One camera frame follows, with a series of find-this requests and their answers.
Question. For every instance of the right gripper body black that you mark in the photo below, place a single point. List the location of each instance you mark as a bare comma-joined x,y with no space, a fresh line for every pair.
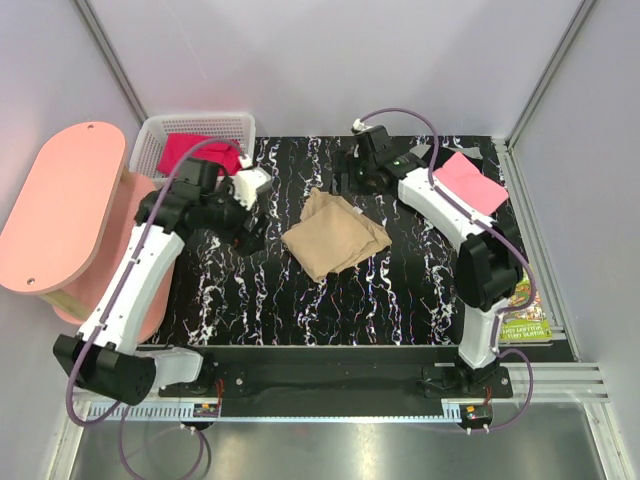
358,171

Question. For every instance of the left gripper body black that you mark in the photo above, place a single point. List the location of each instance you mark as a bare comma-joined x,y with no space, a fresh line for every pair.
241,237

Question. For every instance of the beige t shirt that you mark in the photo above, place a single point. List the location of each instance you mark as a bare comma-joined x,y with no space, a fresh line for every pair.
332,236

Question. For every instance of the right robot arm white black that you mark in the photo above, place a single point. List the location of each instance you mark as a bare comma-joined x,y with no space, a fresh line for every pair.
459,201

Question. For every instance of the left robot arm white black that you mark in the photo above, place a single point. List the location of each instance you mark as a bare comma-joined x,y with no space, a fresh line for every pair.
103,356

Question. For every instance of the black folded t shirt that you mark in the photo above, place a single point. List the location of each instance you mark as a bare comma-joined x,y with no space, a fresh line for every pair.
478,163

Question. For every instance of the magenta t shirt in basket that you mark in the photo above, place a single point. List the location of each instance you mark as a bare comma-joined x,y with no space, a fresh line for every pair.
217,152

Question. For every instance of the pink folded t shirt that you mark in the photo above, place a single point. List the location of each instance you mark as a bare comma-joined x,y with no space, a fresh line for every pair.
466,181

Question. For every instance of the white plastic basket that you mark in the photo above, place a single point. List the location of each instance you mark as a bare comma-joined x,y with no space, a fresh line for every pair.
152,138

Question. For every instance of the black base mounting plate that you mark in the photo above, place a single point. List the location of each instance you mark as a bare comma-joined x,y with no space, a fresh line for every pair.
335,383

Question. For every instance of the pink tiered shelf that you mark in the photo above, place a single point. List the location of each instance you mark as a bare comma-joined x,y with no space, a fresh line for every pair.
71,223

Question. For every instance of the green treehouse book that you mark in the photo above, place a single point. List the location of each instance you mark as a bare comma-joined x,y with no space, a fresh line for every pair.
527,325

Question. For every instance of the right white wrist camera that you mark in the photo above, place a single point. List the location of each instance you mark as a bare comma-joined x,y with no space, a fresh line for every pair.
358,126

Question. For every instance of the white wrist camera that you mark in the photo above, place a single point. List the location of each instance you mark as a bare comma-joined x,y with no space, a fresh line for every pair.
249,182
358,126

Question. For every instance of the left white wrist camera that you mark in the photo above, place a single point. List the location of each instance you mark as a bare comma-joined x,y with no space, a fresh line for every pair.
249,182

